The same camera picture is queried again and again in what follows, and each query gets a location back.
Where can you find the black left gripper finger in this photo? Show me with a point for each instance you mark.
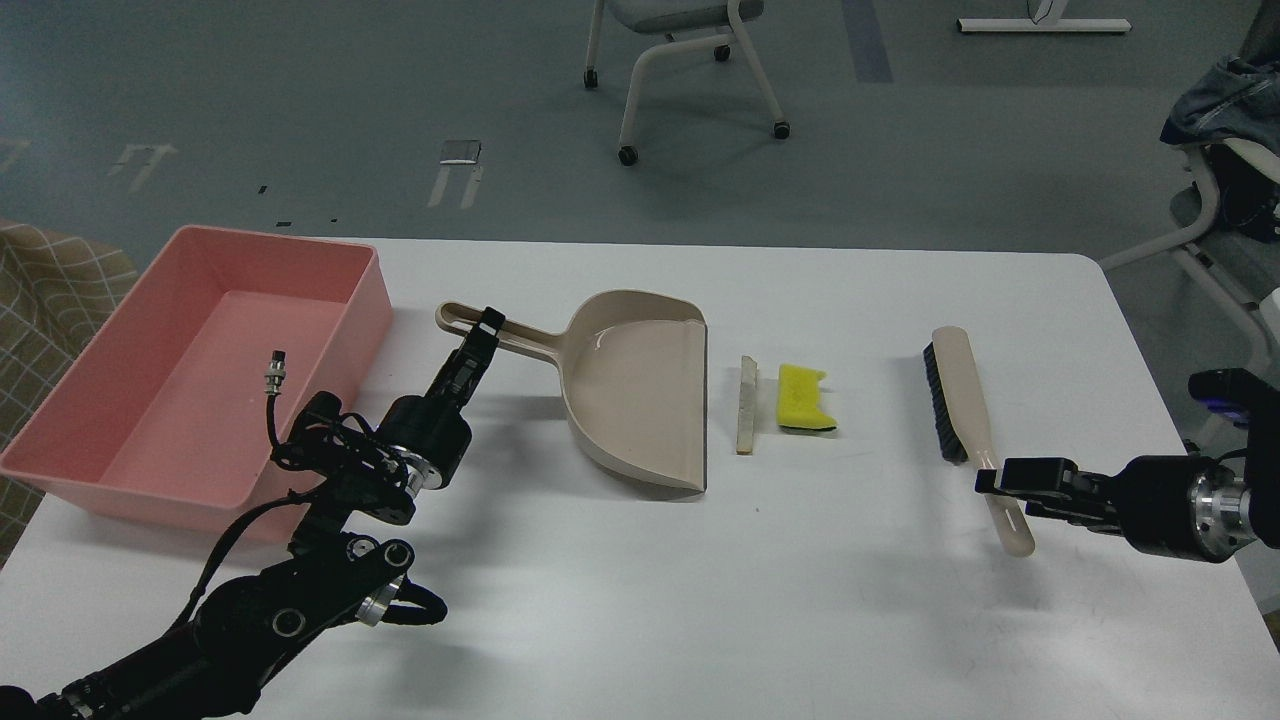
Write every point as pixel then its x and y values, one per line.
pixel 461 373

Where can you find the white desk base bar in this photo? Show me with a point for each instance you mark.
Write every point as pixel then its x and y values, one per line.
pixel 1059 26

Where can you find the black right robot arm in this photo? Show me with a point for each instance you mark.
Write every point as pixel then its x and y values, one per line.
pixel 1249 404

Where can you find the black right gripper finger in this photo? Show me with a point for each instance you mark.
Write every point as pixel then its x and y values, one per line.
pixel 1097 517
pixel 1032 477

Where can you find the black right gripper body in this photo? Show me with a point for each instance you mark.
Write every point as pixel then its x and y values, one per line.
pixel 1182 507

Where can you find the bread slice piece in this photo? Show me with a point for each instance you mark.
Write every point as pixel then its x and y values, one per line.
pixel 746 410

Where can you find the pink plastic bin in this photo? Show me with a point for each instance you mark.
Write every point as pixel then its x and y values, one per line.
pixel 162 418

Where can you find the beige hand brush black bristles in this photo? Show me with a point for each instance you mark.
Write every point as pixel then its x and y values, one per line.
pixel 961 422

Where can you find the metal floor plate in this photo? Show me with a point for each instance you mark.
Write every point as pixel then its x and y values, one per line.
pixel 460 152

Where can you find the beige plastic dustpan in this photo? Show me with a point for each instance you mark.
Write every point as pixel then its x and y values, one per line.
pixel 632 367

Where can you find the yellow sponge piece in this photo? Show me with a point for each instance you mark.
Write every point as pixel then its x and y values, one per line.
pixel 798 400

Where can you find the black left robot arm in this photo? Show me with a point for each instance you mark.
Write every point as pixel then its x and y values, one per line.
pixel 228 642

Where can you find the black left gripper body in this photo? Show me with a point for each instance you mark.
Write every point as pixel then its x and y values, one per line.
pixel 431 428

